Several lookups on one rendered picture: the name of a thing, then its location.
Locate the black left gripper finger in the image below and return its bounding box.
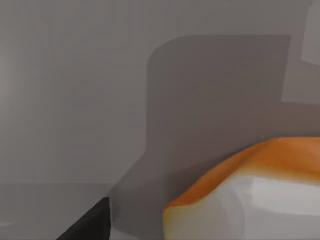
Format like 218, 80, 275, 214
55, 196, 112, 240

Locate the white bread with orange crust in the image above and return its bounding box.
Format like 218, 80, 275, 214
162, 136, 320, 240

